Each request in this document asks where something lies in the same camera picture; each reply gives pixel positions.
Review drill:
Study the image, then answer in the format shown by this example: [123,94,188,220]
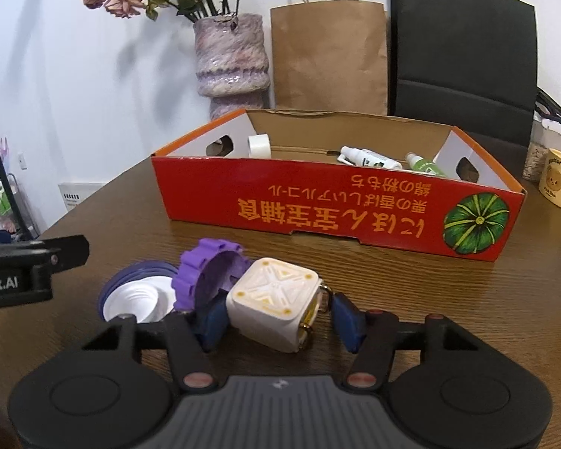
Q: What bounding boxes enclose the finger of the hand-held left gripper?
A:
[0,235,91,274]

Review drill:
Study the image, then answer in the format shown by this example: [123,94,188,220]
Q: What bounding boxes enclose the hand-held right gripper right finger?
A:
[329,292,480,391]

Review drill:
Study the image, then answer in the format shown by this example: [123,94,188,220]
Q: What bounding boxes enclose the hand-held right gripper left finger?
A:
[81,296,230,393]

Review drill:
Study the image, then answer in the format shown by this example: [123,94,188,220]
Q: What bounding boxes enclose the purple ridged screw cap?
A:
[172,238,251,313]

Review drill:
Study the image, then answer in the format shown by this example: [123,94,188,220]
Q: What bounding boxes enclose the blue ridged screw cap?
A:
[97,262,181,323]

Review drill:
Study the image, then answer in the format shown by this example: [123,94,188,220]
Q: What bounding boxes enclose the white cube with yellow pattern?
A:
[225,257,330,354]

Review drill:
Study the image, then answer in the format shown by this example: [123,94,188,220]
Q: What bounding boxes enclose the white screw cap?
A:
[102,277,176,323]

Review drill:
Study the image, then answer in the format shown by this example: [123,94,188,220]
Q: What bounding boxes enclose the red cardboard box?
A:
[150,107,528,263]

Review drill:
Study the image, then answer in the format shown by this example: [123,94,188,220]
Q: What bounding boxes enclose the green spray bottle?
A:
[404,151,447,178]

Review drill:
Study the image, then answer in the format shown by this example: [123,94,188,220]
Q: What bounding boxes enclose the white printed board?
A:
[57,181,106,209]

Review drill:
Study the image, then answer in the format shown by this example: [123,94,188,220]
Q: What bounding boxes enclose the white spray bottle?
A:
[337,145,404,169]

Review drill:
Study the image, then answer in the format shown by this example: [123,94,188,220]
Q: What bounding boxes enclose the white tape roll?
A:
[248,135,272,157]

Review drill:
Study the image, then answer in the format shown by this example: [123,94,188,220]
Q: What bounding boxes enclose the yellow bear mug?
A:
[537,147,561,213]

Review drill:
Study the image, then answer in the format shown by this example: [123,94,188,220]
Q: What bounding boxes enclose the mottled purple ceramic vase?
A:
[193,13,272,122]

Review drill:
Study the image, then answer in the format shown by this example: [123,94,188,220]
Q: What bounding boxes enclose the brown paper bag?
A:
[270,0,389,117]

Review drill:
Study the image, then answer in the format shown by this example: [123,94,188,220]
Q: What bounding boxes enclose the clear jar with black clips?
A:
[522,86,561,183]

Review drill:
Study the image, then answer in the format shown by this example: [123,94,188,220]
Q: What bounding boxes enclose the black paper bag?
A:
[389,0,537,148]

